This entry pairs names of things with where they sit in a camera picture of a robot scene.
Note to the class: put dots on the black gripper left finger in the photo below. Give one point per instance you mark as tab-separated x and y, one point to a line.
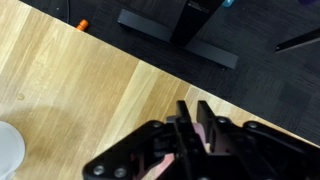
133	146

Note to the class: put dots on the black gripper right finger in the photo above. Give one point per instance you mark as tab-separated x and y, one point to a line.
260	153

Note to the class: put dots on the pink plastic cup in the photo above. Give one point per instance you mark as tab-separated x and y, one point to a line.
200	133

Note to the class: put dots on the white cup with green lid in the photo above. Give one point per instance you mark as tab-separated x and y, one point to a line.
10	150

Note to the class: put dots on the black T-shaped stand base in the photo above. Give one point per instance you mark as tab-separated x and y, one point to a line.
200	50

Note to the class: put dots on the black floor stand leg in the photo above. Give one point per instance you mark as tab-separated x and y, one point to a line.
300	40

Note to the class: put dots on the small clear plastic cap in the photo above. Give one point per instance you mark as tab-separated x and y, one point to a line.
20	96

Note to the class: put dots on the small blue floor object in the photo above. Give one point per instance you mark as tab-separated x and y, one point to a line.
228	2

